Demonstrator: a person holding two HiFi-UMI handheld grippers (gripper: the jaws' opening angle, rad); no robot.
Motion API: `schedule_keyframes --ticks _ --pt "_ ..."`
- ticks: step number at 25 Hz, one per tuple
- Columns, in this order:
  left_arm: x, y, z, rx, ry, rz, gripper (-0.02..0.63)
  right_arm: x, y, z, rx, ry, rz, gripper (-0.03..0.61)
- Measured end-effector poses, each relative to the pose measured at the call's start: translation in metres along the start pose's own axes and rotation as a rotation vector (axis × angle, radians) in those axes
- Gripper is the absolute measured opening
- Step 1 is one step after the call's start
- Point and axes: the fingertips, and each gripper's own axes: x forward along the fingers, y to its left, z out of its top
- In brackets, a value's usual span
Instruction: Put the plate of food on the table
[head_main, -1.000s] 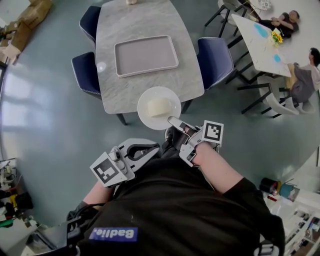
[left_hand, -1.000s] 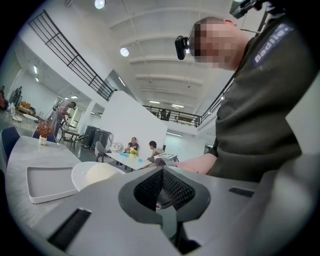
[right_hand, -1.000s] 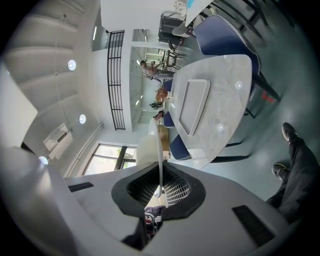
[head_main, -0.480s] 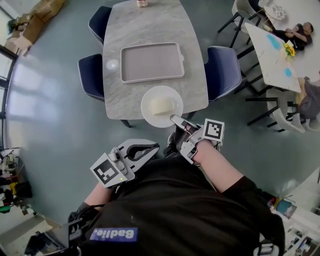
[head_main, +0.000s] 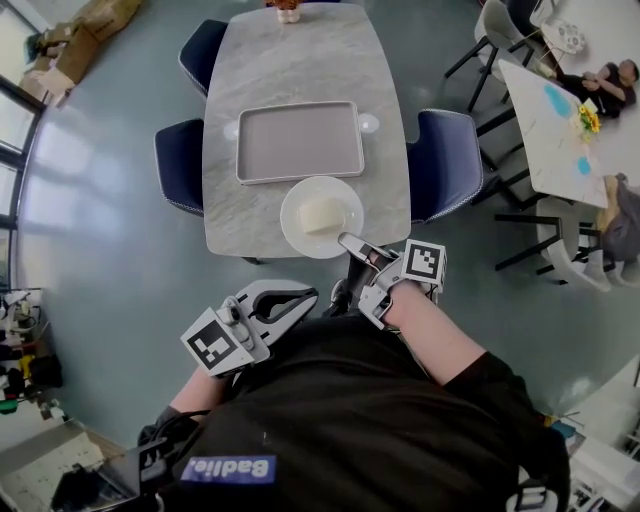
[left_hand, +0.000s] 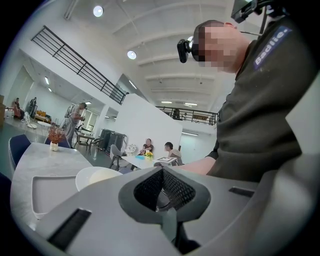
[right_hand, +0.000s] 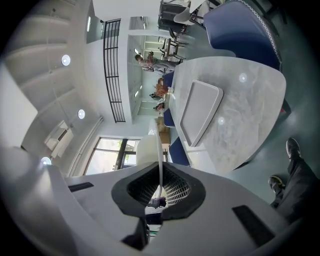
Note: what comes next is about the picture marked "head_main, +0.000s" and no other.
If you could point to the white round plate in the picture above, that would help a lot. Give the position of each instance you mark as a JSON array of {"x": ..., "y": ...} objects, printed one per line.
[{"x": 300, "y": 240}]

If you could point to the white marble table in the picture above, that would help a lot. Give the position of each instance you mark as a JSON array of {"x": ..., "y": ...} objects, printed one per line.
[{"x": 550, "y": 150}]

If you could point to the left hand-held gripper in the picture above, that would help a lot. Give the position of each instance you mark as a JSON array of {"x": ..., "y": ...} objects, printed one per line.
[{"x": 215, "y": 342}]

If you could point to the large blue coaster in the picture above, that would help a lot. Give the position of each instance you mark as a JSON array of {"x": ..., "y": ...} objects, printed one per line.
[{"x": 556, "y": 99}]

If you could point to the person's right shoe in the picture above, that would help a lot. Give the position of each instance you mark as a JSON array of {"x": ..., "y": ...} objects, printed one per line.
[{"x": 340, "y": 297}]

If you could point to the black framed window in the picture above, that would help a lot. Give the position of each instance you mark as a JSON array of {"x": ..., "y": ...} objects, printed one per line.
[{"x": 12, "y": 140}]

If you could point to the white storage rack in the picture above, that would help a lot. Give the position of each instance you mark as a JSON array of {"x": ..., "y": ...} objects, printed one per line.
[{"x": 600, "y": 465}]

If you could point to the white chair with black legs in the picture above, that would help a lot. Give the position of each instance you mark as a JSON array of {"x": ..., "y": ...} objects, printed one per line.
[
  {"x": 627, "y": 275},
  {"x": 495, "y": 30},
  {"x": 560, "y": 240}
]

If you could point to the person's left forearm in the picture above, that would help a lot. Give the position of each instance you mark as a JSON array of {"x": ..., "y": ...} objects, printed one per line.
[{"x": 197, "y": 392}]

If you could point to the cluttered equipment rack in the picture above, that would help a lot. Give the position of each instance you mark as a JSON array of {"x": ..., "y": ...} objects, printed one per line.
[{"x": 25, "y": 360}]

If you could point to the person's right forearm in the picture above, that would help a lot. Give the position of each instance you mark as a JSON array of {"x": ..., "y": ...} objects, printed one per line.
[{"x": 435, "y": 335}]

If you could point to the dark blue chair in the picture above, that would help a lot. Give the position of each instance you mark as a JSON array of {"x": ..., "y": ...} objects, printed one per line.
[
  {"x": 177, "y": 165},
  {"x": 445, "y": 165},
  {"x": 200, "y": 50}
]

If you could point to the large brown cardboard box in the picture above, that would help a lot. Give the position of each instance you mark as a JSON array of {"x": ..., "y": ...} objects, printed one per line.
[{"x": 112, "y": 20}]

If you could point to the white speckled counter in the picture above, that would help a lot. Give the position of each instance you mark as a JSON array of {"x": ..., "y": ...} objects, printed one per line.
[{"x": 40, "y": 460}]

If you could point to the pale food block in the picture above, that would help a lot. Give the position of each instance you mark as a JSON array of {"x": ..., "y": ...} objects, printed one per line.
[{"x": 322, "y": 215}]

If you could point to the small blue coaster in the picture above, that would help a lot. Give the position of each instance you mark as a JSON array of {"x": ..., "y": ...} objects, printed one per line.
[{"x": 583, "y": 166}]

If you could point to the orange plant in white vase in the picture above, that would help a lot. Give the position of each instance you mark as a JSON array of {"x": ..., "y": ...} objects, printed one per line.
[{"x": 285, "y": 11}]

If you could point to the person's black shirt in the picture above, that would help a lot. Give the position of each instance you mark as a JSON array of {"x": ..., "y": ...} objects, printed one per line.
[{"x": 350, "y": 400}]

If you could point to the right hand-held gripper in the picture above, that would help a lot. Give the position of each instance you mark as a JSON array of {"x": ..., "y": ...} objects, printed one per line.
[{"x": 424, "y": 262}]

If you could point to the grey rectangular tray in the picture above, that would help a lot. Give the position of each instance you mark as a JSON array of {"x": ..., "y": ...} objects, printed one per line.
[{"x": 300, "y": 140}]

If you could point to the grey marble dining table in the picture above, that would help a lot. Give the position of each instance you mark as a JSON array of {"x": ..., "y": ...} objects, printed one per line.
[{"x": 300, "y": 65}]

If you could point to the white patterned round side table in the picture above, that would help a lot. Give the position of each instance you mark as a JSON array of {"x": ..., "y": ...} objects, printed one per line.
[{"x": 565, "y": 35}]

